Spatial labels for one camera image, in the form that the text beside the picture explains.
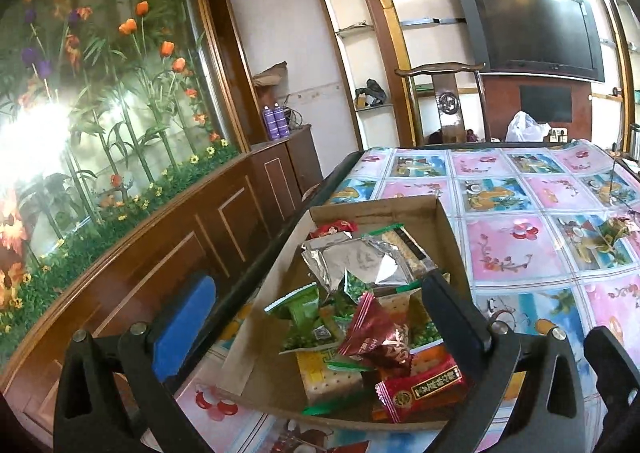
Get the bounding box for wooden chair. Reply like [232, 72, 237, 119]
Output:
[394, 62, 489, 147]

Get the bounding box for purple frame eyeglasses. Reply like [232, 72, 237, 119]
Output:
[606, 158, 640, 220]

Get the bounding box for red packet gold label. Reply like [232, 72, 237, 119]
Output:
[375, 353, 469, 425]

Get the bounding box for yellow snack packet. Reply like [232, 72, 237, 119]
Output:
[297, 348, 374, 417]

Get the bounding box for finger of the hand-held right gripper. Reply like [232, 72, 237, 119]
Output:
[584, 327, 640, 434]

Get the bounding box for wooden cabinet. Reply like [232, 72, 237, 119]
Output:
[0, 125, 324, 453]

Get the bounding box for flower wall mural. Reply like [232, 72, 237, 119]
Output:
[0, 0, 242, 370]

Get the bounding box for silver foil packet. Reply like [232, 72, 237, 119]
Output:
[301, 233, 409, 307]

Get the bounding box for tangled cables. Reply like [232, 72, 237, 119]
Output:
[282, 105, 307, 130]

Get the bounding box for black wall panel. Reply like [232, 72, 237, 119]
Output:
[518, 85, 574, 124]

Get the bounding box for red white candy packet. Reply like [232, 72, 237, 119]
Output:
[307, 219, 357, 240]

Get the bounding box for dark bag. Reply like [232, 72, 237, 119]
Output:
[354, 79, 387, 110]

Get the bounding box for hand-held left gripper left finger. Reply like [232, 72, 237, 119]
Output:
[52, 272, 218, 453]

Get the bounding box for small pale cracker packet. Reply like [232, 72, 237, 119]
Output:
[377, 295, 417, 325]

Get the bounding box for fruit print tablecloth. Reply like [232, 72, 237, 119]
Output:
[175, 140, 640, 453]

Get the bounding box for dark red triangular packet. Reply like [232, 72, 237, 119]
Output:
[337, 290, 414, 377]

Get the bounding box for wall shelf unit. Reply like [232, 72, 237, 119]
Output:
[299, 0, 467, 150]

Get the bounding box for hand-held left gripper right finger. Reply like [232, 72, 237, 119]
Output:
[422, 272, 587, 453]

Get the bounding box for cardboard box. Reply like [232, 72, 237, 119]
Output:
[215, 195, 474, 434]

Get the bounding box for black-rimmed table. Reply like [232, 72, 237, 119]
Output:
[175, 140, 640, 453]

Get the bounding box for flat screen television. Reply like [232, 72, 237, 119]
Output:
[450, 0, 607, 84]

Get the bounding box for green-edged cracker packet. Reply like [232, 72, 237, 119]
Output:
[360, 223, 439, 295]

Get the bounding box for orange snack packet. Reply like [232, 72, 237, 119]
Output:
[372, 340, 452, 422]

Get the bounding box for white plastic bag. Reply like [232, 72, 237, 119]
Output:
[505, 110, 552, 143]

